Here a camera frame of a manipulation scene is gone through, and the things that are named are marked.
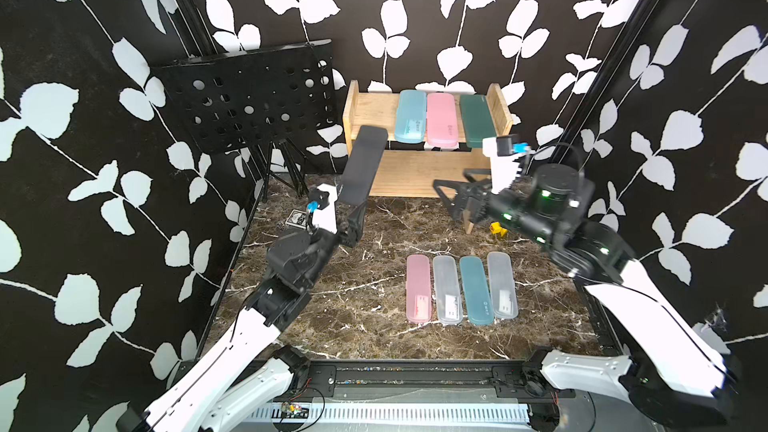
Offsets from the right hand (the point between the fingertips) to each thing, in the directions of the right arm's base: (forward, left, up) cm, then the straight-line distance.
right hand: (446, 173), depth 54 cm
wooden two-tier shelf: (+29, +5, -26) cm, 39 cm away
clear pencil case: (-2, -6, -48) cm, 49 cm away
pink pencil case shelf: (-2, +3, -48) cm, 48 cm away
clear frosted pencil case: (-2, -24, -49) cm, 55 cm away
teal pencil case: (-3, -15, -47) cm, 50 cm away
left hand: (+2, +19, -9) cm, 21 cm away
